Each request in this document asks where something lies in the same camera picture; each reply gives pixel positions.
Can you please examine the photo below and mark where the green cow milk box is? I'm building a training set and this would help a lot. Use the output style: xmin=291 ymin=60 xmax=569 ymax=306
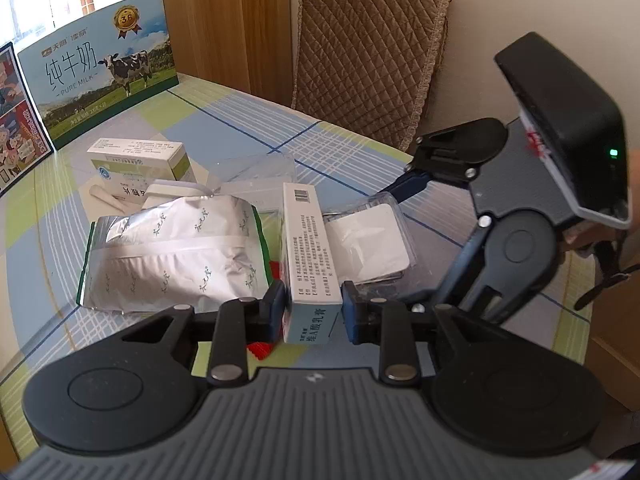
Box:
xmin=17 ymin=0 xmax=178 ymax=150

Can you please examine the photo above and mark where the light blue cream box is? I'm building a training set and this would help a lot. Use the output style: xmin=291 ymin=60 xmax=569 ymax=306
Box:
xmin=281 ymin=182 xmax=342 ymax=344

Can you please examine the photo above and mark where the blue milk carton box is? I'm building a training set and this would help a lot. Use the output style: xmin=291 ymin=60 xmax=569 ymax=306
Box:
xmin=0 ymin=42 xmax=53 ymax=194

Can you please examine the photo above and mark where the white power adapter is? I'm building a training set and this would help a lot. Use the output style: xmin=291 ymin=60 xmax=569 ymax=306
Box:
xmin=141 ymin=179 xmax=214 ymax=210

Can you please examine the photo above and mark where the brown quilted chair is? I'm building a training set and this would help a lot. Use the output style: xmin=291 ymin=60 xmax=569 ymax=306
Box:
xmin=292 ymin=0 xmax=452 ymax=151

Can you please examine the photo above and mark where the wooden wardrobe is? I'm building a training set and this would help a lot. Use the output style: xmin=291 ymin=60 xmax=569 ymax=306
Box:
xmin=164 ymin=0 xmax=293 ymax=105

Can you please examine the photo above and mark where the silver foil bag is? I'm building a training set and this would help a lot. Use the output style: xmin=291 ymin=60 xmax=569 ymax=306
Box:
xmin=76 ymin=195 xmax=272 ymax=313

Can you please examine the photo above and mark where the checkered tablecloth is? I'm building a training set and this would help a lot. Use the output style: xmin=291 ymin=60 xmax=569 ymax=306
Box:
xmin=0 ymin=72 xmax=597 ymax=461

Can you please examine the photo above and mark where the red candy packet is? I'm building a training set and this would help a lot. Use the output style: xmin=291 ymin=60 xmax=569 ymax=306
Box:
xmin=247 ymin=261 xmax=280 ymax=361

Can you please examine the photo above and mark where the beige plastic spoon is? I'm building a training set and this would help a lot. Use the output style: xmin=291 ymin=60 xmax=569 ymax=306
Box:
xmin=89 ymin=184 xmax=141 ymax=216

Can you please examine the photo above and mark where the clear plastic case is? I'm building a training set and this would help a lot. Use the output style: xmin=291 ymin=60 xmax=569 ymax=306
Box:
xmin=322 ymin=192 xmax=418 ymax=285

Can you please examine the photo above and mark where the white green medicine box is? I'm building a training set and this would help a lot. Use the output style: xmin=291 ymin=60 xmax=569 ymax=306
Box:
xmin=87 ymin=138 xmax=196 ymax=204

